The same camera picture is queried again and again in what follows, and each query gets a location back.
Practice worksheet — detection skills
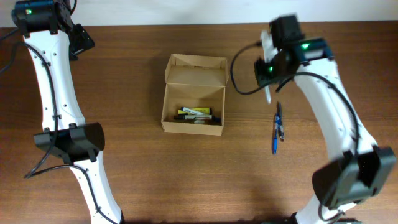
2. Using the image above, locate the yellow highlighter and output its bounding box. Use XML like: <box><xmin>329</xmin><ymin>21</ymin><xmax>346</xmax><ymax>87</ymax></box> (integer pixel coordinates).
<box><xmin>177</xmin><ymin>107</ymin><xmax>213</xmax><ymax>115</ymax></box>

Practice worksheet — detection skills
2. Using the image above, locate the brown cardboard box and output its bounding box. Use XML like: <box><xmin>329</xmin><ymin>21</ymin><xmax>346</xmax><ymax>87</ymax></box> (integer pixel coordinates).
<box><xmin>161</xmin><ymin>54</ymin><xmax>229</xmax><ymax>136</ymax></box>

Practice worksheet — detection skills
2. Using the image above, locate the black whiteboard marker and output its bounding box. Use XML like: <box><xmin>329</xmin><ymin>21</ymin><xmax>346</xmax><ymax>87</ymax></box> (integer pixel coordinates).
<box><xmin>174</xmin><ymin>114</ymin><xmax>213</xmax><ymax>120</ymax></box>

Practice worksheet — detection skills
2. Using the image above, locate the blue whiteboard marker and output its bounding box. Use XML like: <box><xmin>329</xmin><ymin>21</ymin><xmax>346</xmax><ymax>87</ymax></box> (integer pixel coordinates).
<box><xmin>177</xmin><ymin>107</ymin><xmax>221</xmax><ymax>123</ymax></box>

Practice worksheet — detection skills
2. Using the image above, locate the black sharpie marker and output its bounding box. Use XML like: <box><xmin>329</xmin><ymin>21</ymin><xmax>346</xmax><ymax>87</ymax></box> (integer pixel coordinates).
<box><xmin>264</xmin><ymin>86</ymin><xmax>272</xmax><ymax>104</ymax></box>

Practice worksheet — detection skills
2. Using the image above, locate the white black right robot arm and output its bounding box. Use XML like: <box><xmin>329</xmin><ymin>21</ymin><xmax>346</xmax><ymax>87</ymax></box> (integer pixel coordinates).
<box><xmin>255</xmin><ymin>15</ymin><xmax>397</xmax><ymax>223</ymax></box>

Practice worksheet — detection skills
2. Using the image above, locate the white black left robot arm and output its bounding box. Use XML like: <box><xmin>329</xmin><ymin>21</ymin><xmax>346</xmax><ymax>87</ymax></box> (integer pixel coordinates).
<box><xmin>11</xmin><ymin>1</ymin><xmax>124</xmax><ymax>223</ymax></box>

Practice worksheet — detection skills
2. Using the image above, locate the dark ballpoint pen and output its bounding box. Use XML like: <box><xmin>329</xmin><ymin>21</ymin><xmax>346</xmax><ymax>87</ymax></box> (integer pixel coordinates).
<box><xmin>277</xmin><ymin>102</ymin><xmax>285</xmax><ymax>141</ymax></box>

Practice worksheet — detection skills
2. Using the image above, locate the blue ballpoint pen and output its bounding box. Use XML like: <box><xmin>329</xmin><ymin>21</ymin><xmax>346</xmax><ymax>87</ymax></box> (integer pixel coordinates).
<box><xmin>272</xmin><ymin>114</ymin><xmax>279</xmax><ymax>155</ymax></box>

